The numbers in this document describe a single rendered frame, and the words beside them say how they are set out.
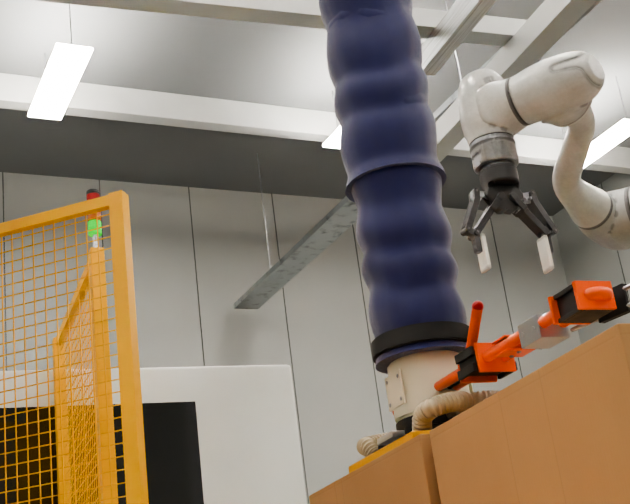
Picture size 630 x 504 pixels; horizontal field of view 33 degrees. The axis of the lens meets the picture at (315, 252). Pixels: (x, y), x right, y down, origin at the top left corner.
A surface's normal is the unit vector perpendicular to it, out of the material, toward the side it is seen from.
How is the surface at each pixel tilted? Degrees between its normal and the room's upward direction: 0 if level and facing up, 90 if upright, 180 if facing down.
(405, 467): 90
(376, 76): 71
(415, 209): 77
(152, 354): 90
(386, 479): 90
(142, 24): 180
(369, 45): 94
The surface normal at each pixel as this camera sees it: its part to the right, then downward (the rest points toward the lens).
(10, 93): 0.42, -0.38
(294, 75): 0.12, 0.92
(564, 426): -0.94, -0.01
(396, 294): -0.34, -0.55
